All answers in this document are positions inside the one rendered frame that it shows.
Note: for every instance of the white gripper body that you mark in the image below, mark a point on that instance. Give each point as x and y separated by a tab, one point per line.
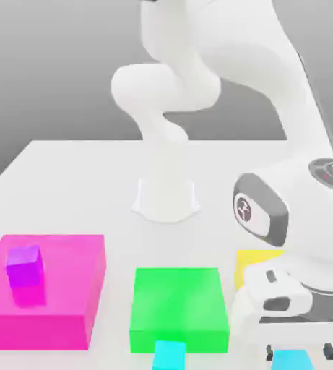
299	329

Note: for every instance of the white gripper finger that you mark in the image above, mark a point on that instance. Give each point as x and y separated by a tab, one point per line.
269	352
329	351

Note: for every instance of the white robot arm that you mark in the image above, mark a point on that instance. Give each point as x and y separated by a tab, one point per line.
241	57

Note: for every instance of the small cyan cube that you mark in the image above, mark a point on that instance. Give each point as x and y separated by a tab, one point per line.
293	360
169	355

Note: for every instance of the small purple cube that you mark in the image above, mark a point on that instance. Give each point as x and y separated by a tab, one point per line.
24	274

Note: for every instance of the large yellow box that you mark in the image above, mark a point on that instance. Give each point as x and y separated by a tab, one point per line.
247	263

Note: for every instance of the large green box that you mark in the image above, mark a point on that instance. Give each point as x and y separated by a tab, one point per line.
177	303

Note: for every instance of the large pink box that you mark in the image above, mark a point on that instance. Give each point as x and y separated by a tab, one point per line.
65	277

